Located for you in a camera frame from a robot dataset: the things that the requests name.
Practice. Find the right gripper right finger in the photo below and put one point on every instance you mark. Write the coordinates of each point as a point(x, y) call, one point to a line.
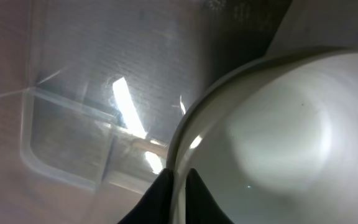
point(201, 208)

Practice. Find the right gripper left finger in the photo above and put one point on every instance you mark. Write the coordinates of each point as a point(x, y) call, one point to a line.
point(154, 206)

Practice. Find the white small bowl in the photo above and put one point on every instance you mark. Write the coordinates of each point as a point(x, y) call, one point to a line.
point(275, 141)

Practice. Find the clear plastic storage bin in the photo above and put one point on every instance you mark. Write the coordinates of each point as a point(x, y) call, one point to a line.
point(92, 91)

